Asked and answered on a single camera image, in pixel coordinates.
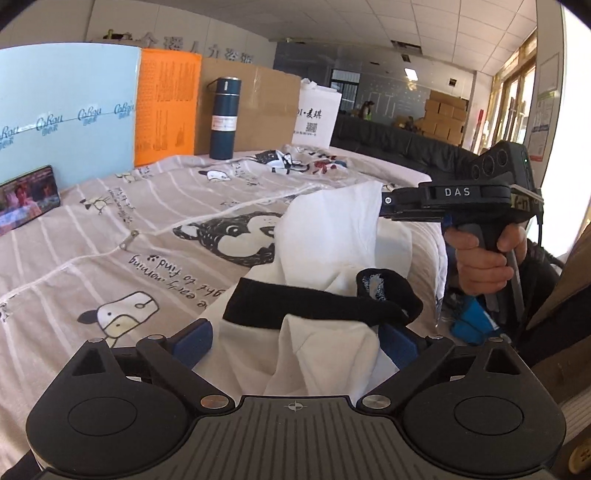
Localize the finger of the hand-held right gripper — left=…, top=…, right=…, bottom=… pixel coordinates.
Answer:
left=379, top=186, right=445, bottom=223

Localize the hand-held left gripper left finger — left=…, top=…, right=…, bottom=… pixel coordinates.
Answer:
left=65, top=318, right=236, bottom=412

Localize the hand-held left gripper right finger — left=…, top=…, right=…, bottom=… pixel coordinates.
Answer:
left=355, top=321, right=527, bottom=411

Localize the white shirt with black collar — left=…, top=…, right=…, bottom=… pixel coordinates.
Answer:
left=191, top=181, right=423, bottom=397

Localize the person's right forearm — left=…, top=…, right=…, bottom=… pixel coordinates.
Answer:
left=505, top=240, right=565, bottom=367

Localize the person's right hand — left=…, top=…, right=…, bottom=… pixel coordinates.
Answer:
left=443, top=225, right=528, bottom=297

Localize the black sofa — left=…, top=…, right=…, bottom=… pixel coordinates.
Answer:
left=330, top=113, right=483, bottom=188

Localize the stack of cardboard boxes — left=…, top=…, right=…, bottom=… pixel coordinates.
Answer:
left=392, top=90, right=469, bottom=147

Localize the wooden door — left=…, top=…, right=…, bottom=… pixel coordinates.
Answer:
left=490, top=34, right=539, bottom=155

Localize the grey cartoon printed blanket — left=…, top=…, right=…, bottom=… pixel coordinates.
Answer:
left=0, top=144, right=448, bottom=467

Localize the white paper bag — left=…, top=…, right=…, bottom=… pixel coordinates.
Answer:
left=293, top=78, right=343, bottom=148

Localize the brown cardboard box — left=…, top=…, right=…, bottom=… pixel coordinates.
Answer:
left=194, top=56, right=302, bottom=155

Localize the dark blue vacuum bottle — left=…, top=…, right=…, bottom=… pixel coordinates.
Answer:
left=205, top=77, right=242, bottom=160

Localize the smartphone with lit screen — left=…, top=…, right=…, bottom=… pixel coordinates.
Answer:
left=0, top=165, right=62, bottom=237

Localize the orange carton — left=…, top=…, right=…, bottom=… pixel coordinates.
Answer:
left=134, top=48, right=204, bottom=168

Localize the light blue carton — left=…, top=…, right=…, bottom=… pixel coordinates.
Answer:
left=0, top=44, right=143, bottom=188

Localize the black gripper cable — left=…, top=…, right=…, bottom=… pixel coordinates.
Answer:
left=533, top=203, right=566, bottom=268

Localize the wall poster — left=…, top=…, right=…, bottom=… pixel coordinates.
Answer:
left=530, top=54, right=561, bottom=162

